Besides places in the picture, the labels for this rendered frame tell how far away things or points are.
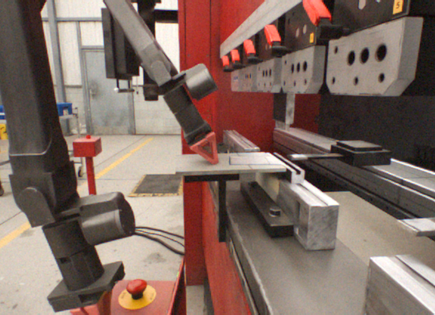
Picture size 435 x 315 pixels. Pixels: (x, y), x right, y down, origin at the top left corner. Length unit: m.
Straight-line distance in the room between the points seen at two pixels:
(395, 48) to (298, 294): 0.36
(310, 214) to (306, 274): 0.11
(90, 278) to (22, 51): 0.33
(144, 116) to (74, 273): 7.56
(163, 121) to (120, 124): 1.11
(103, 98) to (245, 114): 6.83
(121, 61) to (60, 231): 1.39
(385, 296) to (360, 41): 0.31
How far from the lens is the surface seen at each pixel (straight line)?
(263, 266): 0.56
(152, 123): 7.97
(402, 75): 0.37
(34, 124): 0.45
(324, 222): 0.61
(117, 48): 1.80
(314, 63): 0.54
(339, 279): 0.57
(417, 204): 0.77
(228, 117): 1.62
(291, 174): 0.70
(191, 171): 0.67
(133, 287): 0.64
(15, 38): 0.45
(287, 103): 0.74
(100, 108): 8.30
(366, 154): 0.86
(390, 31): 0.39
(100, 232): 0.46
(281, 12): 0.73
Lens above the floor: 1.18
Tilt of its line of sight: 13 degrees down
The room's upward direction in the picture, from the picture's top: straight up
